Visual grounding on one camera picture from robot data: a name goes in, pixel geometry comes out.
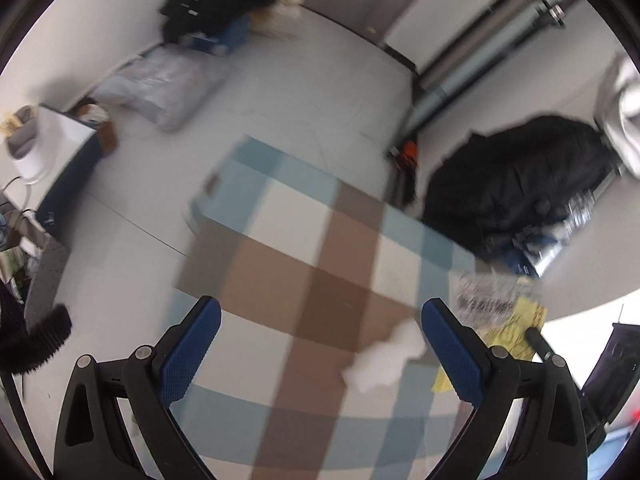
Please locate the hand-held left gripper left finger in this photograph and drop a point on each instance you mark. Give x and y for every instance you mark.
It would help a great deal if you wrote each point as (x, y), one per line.
(192, 350)

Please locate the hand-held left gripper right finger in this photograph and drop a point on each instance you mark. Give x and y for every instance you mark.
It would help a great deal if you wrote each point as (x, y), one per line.
(450, 355)

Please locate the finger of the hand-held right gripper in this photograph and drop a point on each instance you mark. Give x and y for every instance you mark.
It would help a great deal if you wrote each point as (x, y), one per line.
(537, 340)

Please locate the yellow plastic bag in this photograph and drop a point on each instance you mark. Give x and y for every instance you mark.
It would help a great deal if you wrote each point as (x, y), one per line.
(515, 325)

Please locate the clear printed packet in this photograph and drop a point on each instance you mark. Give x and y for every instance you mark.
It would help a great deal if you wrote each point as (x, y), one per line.
(480, 300)

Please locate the white tissue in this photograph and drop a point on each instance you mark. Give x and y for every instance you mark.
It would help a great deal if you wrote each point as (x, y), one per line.
(385, 360)

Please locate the plaid bed sheet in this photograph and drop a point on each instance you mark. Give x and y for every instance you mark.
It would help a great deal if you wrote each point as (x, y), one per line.
(320, 285)

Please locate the black fuzzy cloth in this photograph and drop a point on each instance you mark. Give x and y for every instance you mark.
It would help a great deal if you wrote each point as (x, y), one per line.
(35, 340)

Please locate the black hanging jacket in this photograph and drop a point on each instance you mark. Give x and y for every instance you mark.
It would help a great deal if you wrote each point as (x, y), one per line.
(510, 180)

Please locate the grey floor mat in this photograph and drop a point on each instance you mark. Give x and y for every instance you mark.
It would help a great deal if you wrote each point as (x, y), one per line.
(45, 275)

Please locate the orange black tool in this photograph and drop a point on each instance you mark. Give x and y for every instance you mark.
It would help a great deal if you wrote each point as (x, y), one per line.
(406, 155)

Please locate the dark blue bedside cabinet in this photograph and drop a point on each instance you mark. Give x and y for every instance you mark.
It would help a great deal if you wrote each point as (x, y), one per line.
(70, 180)

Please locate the small brown box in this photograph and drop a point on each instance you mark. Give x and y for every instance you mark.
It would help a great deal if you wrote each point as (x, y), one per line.
(107, 137)

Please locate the white hanging jacket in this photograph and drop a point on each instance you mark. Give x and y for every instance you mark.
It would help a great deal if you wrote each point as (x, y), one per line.
(622, 105)

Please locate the white round container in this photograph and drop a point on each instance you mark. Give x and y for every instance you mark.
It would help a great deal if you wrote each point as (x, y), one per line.
(30, 155)

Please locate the clear plastic bag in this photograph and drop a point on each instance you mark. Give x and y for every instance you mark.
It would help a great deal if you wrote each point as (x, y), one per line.
(160, 85)

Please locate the beige bag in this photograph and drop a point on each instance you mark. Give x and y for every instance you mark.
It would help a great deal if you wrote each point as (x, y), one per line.
(280, 15)

